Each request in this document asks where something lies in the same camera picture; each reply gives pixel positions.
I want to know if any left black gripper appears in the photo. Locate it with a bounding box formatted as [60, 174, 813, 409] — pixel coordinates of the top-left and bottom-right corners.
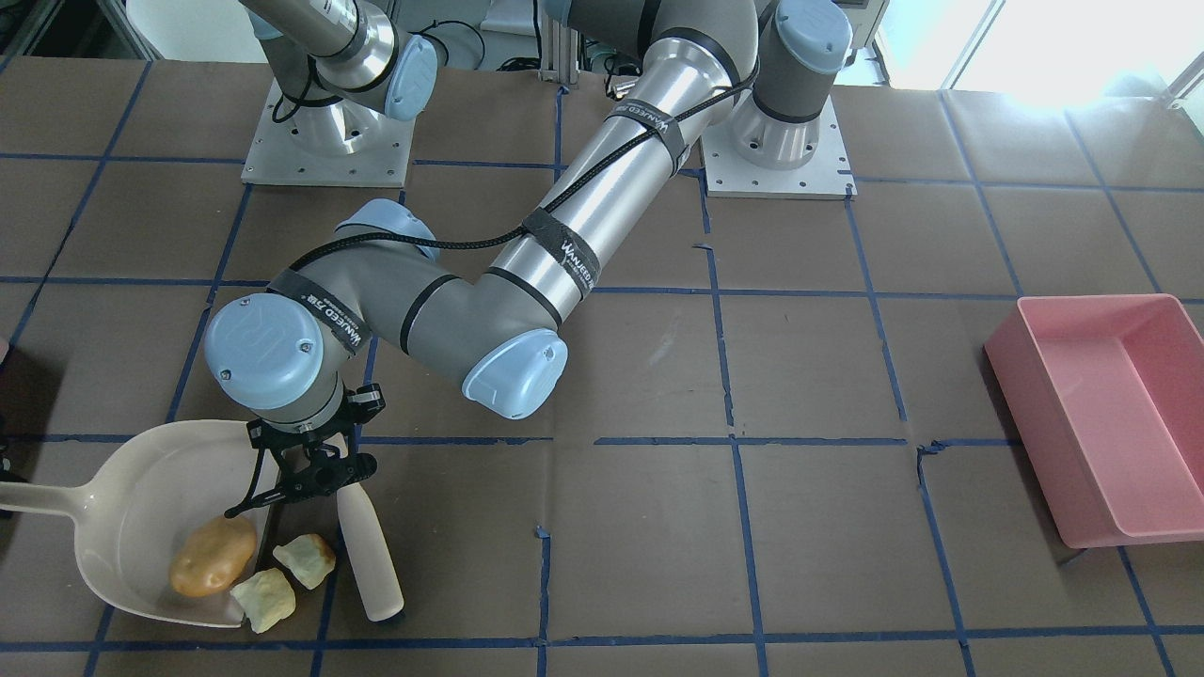
[224, 383, 386, 519]

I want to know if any pale food chunk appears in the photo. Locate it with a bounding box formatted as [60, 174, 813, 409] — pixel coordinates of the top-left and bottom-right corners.
[230, 567, 296, 634]
[272, 534, 337, 590]

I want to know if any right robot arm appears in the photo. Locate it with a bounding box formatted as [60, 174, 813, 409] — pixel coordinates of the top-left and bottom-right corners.
[244, 1, 438, 157]

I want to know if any brown potato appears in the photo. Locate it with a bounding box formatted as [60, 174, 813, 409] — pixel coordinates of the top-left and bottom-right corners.
[169, 517, 256, 597]

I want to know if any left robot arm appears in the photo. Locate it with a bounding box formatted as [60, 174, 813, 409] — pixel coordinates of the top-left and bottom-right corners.
[205, 1, 854, 518]

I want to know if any pale food chunk far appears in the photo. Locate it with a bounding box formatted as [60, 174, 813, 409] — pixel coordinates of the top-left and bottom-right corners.
[230, 567, 296, 634]

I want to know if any white hand brush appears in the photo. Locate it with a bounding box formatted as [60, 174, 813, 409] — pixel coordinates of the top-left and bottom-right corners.
[336, 483, 405, 622]

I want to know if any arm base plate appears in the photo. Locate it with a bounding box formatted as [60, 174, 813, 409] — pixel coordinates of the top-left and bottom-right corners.
[241, 83, 414, 189]
[700, 96, 858, 200]

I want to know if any pale food chunk near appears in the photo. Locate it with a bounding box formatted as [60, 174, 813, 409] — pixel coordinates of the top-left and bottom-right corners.
[272, 534, 337, 590]

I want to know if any open pink plastic bin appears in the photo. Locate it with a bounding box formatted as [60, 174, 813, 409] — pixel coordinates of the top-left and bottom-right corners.
[984, 294, 1203, 549]

